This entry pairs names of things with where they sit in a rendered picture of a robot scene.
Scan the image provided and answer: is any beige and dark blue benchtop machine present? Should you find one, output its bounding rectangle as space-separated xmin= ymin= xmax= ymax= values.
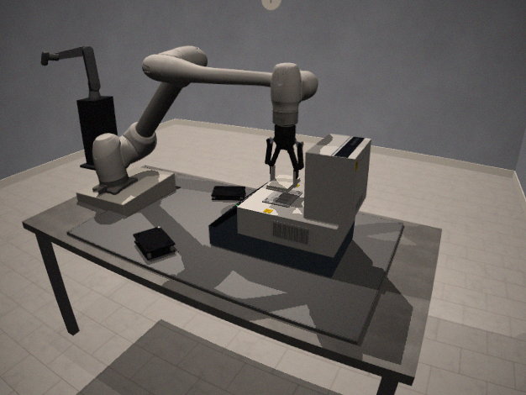
xmin=208 ymin=134 xmax=371 ymax=277

